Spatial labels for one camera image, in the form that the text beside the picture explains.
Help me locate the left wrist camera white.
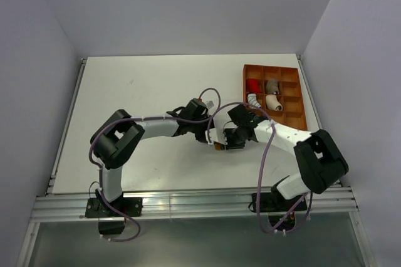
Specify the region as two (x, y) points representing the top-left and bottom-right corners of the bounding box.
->
(199, 98), (214, 110)

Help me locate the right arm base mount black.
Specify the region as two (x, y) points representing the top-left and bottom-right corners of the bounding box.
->
(260, 192), (308, 231)

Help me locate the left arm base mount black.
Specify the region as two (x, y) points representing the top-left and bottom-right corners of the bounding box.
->
(85, 197), (143, 237)

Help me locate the mustard yellow sock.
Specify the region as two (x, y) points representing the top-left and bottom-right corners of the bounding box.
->
(214, 143), (226, 151)

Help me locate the red rolled sock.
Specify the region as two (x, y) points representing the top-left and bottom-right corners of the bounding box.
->
(246, 78), (261, 94)

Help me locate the brown grey rolled sock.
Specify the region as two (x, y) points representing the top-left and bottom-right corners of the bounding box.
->
(265, 78), (279, 95)

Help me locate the orange compartment tray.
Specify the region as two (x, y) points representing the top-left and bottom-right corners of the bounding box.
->
(242, 64), (308, 130)

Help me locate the white grey striped rolled sock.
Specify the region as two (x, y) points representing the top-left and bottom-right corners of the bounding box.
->
(247, 93), (263, 108)

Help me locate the aluminium front rail frame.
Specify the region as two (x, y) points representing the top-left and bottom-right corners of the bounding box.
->
(17, 186), (377, 266)

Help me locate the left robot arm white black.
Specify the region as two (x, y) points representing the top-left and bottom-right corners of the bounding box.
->
(89, 98), (210, 216)

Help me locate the beige rolled sock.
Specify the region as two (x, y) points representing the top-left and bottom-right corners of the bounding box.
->
(265, 94), (283, 111)

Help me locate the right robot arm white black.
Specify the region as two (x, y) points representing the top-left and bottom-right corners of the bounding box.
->
(224, 105), (349, 211)

